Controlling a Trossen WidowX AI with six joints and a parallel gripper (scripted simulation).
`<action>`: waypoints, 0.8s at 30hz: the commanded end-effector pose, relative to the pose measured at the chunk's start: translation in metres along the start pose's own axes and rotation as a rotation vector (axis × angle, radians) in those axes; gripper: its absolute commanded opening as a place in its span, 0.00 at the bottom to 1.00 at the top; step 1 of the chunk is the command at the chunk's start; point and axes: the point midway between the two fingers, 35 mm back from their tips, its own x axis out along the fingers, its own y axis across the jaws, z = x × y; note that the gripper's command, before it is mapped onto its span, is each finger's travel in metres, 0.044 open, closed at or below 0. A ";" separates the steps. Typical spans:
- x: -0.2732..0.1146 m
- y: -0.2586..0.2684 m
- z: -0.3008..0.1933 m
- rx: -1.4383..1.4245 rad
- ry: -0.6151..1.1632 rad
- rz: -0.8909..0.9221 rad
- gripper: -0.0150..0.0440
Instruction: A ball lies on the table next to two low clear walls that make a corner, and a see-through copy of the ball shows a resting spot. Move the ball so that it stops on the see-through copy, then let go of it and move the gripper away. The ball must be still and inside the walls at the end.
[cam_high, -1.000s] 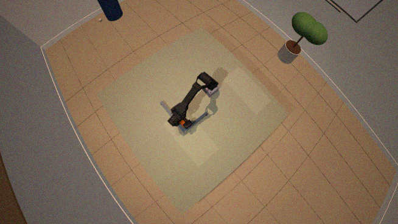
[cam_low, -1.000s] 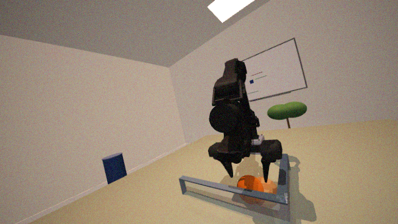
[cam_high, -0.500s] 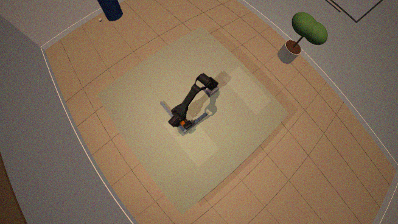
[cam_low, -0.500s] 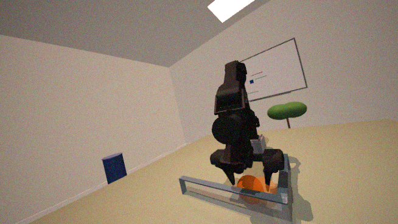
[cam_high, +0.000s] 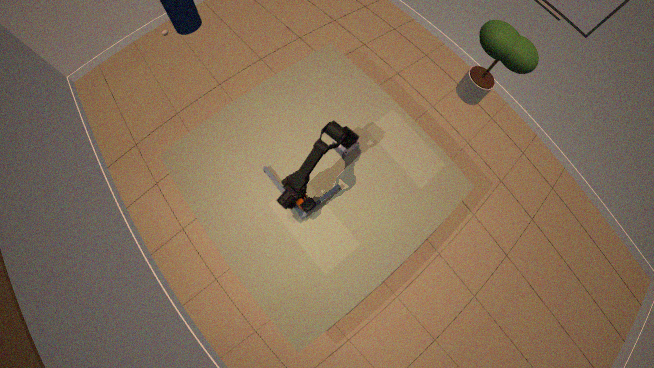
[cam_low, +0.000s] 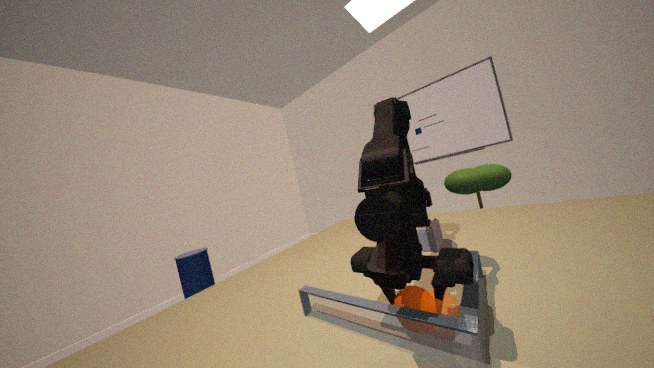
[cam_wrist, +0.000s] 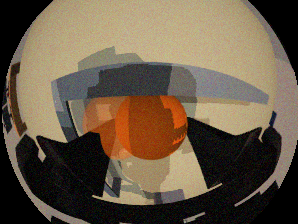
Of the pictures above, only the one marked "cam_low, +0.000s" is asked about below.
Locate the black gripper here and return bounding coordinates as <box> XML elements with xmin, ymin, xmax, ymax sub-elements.
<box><xmin>351</xmin><ymin>218</ymin><xmax>473</xmax><ymax>304</ymax></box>

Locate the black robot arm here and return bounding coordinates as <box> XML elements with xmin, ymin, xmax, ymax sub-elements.
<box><xmin>354</xmin><ymin>97</ymin><xmax>433</xmax><ymax>290</ymax></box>

